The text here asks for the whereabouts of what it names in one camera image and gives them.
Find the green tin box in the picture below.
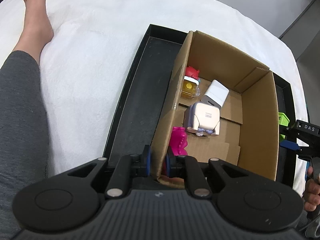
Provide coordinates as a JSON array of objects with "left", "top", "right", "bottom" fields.
[{"left": 278, "top": 112, "right": 290, "bottom": 142}]

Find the pink plastic toy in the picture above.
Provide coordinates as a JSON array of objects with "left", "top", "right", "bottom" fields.
[{"left": 162, "top": 126, "right": 188, "bottom": 176}]

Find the red figurine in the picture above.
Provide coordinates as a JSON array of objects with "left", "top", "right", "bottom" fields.
[{"left": 181, "top": 66, "right": 200, "bottom": 99}]

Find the white usb charger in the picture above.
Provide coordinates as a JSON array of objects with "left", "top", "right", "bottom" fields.
[{"left": 200, "top": 80, "right": 229, "bottom": 109}]

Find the person's right hand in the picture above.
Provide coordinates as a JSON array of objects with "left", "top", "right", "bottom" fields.
[{"left": 303, "top": 166, "right": 320, "bottom": 212}]

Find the black shallow tray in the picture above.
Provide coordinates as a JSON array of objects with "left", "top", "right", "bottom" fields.
[{"left": 104, "top": 25, "right": 296, "bottom": 186}]

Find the person's bare foot and leg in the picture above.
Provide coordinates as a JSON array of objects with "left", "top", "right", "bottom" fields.
[{"left": 1, "top": 0, "right": 54, "bottom": 239}]

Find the white blanket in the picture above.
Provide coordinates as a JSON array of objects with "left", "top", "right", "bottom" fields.
[{"left": 0, "top": 0, "right": 311, "bottom": 197}]

